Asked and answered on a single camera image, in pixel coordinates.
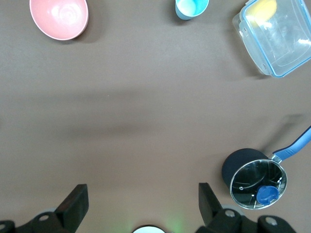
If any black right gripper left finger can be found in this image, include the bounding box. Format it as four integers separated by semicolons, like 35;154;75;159
0;183;89;233

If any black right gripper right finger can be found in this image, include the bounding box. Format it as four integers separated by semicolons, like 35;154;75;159
195;182;296;233

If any glass lid with blue knob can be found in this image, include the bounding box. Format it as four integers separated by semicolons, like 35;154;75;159
229;159;287;211

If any brown table mat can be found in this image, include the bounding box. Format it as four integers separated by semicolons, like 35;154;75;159
0;0;311;233

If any clear container with blue rim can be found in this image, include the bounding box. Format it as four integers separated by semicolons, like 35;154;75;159
232;0;311;79

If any pink bowl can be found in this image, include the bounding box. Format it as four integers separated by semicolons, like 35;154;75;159
29;0;89;41

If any light blue plastic cup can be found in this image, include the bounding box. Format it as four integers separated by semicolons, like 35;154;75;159
174;0;209;21

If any yellow fruit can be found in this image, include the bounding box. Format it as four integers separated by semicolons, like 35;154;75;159
247;0;277;24

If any dark saucepan with blue handle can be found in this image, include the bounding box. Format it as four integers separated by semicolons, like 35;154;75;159
221;126;311;211

